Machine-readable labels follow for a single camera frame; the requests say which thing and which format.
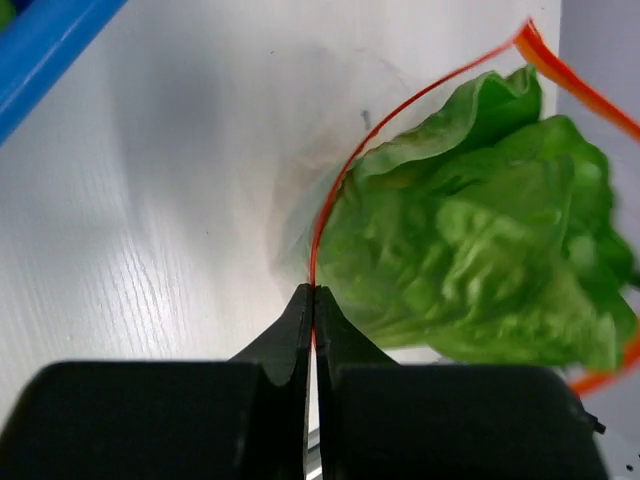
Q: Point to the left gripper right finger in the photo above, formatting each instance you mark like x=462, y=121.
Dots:
x=383, y=420

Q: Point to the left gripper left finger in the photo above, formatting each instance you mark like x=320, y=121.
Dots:
x=243, y=418

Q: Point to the blue plastic basket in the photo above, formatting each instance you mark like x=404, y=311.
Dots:
x=39, y=41

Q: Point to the clear zip top bag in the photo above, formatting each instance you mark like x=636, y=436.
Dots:
x=307, y=190

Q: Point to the green lettuce head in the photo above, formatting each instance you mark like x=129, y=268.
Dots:
x=485, y=233

